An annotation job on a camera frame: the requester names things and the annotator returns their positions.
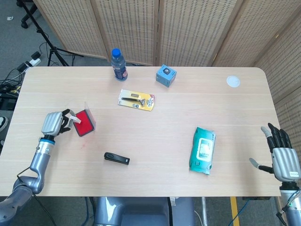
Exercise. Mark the small blue cardboard box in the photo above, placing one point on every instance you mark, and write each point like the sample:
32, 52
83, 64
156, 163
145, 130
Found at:
165, 76

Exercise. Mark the black and white shoe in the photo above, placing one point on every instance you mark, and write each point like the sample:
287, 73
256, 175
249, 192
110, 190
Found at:
2, 123

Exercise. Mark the black office chair base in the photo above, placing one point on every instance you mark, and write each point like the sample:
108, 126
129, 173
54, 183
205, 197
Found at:
27, 16

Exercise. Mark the white power strip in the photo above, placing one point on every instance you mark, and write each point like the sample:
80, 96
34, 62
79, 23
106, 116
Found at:
33, 62

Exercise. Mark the black tripod stand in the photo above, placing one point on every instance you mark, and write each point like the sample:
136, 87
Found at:
53, 50

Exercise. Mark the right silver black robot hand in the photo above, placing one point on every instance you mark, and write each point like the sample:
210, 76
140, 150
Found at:
285, 164

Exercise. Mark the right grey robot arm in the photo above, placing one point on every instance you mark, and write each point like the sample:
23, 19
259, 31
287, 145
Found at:
292, 207

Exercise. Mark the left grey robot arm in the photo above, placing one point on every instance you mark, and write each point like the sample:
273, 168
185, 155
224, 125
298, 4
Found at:
38, 160

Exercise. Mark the razor in yellow blister pack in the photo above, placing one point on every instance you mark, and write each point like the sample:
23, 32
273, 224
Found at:
137, 100

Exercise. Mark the red ink pad case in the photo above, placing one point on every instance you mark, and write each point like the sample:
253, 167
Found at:
84, 124

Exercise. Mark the green wet wipes pack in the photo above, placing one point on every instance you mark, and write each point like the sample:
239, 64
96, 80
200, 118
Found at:
202, 150

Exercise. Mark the water bottle with blue cap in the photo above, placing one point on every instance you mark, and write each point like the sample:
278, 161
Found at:
119, 67

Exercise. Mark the black power adapter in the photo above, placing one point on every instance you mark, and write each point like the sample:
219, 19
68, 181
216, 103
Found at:
22, 67

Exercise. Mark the black stapler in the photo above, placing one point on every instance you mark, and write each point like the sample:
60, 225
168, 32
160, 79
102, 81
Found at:
116, 158

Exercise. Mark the grey robot torso base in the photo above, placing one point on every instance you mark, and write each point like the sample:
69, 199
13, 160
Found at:
141, 212

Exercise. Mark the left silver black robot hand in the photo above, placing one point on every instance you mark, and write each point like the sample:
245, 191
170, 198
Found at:
51, 122

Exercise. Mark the silver table leg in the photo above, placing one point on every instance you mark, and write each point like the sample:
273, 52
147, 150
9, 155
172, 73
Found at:
204, 210

